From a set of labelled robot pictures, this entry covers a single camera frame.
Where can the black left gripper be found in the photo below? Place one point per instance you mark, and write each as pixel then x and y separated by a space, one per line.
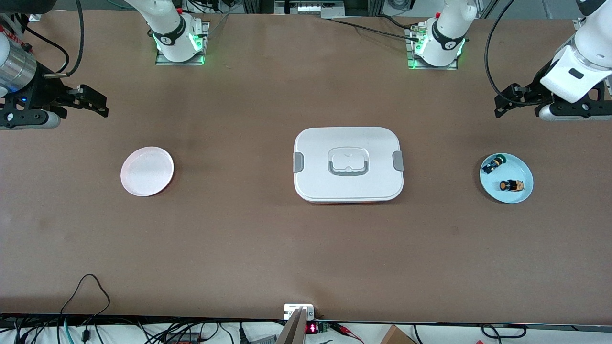
pixel 534 91

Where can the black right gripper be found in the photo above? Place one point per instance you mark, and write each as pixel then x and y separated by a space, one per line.
pixel 44 91

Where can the orange push-button switch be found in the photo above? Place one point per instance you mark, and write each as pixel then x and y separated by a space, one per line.
pixel 511 185

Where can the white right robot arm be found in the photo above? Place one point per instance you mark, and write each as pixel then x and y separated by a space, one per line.
pixel 167 24

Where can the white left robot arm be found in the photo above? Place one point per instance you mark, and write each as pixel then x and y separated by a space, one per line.
pixel 593 52

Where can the white lunch box grey clips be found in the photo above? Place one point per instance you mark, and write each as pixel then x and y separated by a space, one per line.
pixel 349 186

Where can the brown cardboard box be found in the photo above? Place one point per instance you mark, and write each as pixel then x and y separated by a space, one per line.
pixel 396 337

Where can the light blue round plate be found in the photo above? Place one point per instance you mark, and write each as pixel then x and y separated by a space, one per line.
pixel 519 167

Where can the pink round plate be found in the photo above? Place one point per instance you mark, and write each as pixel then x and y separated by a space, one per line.
pixel 147 171

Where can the red drink can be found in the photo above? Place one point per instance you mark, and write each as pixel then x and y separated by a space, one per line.
pixel 5 31

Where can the small white mounted device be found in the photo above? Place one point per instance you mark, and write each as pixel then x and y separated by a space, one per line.
pixel 291 309

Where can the red LED display module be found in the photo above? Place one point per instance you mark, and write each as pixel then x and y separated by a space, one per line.
pixel 311 328

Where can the aluminium profile bar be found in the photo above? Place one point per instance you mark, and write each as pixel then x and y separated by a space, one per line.
pixel 292 329

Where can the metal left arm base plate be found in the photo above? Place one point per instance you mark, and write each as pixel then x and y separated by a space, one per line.
pixel 412 62

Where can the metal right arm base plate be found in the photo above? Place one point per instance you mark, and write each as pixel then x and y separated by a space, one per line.
pixel 203 45

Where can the aluminium frame rack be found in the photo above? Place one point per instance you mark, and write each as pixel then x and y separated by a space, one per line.
pixel 308 7

